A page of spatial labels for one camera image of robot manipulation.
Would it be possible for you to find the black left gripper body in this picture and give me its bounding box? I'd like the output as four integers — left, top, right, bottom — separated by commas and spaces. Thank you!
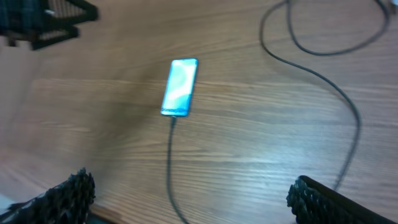
1, 0, 99, 50

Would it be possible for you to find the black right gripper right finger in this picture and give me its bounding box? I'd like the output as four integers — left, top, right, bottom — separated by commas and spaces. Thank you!
286, 175, 397, 224

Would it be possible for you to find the blue Galaxy smartphone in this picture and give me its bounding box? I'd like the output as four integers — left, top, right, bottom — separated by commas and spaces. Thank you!
160, 58, 198, 117

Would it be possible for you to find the black USB charging cable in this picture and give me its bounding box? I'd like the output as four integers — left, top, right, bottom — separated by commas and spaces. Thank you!
165, 0, 391, 224

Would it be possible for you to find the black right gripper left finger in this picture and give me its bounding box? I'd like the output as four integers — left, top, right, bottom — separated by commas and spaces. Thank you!
1, 168, 95, 224

